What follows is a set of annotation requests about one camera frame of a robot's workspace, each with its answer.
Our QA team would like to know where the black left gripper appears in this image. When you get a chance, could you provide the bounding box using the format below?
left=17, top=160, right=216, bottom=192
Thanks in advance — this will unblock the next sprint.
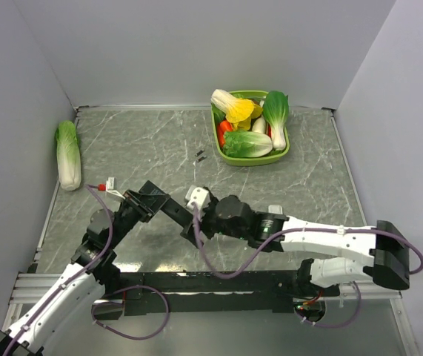
left=107, top=188, right=170, bottom=248

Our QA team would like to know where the black remote control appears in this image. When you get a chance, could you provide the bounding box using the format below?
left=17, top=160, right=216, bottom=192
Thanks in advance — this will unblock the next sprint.
left=161, top=197, right=193, bottom=234

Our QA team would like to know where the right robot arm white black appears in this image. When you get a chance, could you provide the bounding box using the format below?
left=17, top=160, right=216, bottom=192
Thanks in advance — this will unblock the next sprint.
left=184, top=186, right=410, bottom=295

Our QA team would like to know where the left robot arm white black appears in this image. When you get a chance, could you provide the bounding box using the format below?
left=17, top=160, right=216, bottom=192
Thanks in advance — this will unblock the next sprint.
left=0, top=185, right=170, bottom=355

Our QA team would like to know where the white remote control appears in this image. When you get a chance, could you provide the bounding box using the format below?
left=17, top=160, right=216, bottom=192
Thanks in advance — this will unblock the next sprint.
left=268, top=205, right=284, bottom=215

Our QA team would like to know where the green lettuce head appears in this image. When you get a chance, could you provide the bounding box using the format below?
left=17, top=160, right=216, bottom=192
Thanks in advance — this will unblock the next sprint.
left=222, top=131, right=273, bottom=159

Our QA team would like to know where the napa cabbage on table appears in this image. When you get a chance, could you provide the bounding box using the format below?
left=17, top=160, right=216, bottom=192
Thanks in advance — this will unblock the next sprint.
left=56, top=121, right=81, bottom=191

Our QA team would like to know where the red pepper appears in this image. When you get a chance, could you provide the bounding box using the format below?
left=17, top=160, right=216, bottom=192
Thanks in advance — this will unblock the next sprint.
left=218, top=120, right=233, bottom=148

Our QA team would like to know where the black base bar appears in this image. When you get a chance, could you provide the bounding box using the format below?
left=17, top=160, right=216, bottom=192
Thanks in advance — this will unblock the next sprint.
left=105, top=271, right=340, bottom=316

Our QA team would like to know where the green plastic basket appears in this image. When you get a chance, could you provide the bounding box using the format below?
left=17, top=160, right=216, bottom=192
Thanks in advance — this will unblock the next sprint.
left=210, top=89, right=290, bottom=167

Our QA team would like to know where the yellow leaf cabbage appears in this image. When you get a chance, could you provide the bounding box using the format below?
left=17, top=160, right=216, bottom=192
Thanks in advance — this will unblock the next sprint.
left=210, top=89, right=263, bottom=131

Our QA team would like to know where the white radish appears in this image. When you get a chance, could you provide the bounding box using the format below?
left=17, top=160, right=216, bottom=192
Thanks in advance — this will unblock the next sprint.
left=251, top=116, right=267, bottom=134

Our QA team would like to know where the green bok choy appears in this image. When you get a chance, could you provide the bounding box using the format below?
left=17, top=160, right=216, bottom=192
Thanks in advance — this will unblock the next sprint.
left=263, top=90, right=289, bottom=151

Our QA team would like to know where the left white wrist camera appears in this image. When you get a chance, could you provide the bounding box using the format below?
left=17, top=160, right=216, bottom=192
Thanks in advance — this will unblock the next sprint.
left=97, top=177, right=125, bottom=202

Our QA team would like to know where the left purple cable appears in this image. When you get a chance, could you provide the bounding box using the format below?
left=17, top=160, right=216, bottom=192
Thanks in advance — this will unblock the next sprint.
left=1, top=184, right=170, bottom=356

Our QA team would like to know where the aluminium frame rail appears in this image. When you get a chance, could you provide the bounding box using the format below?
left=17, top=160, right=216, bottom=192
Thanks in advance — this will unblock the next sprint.
left=10, top=271, right=402, bottom=304

